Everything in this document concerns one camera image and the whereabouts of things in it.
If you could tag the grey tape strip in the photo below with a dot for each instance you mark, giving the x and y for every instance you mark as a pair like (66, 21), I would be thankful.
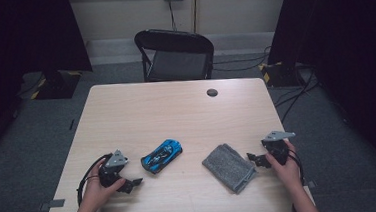
(53, 204)
(311, 184)

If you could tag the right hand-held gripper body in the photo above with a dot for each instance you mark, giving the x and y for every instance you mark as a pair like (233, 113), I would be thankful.
(277, 146)

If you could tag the blue and black toy car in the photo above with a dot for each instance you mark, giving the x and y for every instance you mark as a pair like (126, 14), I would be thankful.
(162, 156)

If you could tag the grey cloth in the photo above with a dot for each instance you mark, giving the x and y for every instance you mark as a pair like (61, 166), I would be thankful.
(228, 168)

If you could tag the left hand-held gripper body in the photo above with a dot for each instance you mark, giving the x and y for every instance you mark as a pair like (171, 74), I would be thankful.
(113, 163)

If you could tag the black folding chair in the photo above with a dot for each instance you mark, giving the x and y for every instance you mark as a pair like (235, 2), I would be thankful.
(175, 41)

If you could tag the person's left hand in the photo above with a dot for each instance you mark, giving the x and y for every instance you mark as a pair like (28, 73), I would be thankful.
(95, 192)

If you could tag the black stand base striped tape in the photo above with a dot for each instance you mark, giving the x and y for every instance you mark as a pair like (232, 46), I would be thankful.
(57, 86)
(279, 74)

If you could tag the dark curtain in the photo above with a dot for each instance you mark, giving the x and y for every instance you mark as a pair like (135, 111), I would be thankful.
(21, 37)
(348, 41)

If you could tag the person's right hand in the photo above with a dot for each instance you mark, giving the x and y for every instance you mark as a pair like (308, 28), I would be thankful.
(289, 172)

